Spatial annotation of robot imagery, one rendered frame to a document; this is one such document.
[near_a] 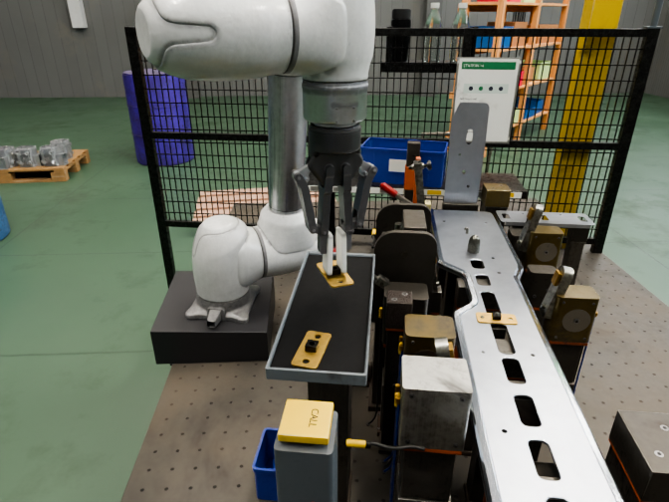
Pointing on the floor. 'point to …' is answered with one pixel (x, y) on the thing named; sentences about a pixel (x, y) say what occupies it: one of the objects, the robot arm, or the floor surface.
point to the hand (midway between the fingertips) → (334, 251)
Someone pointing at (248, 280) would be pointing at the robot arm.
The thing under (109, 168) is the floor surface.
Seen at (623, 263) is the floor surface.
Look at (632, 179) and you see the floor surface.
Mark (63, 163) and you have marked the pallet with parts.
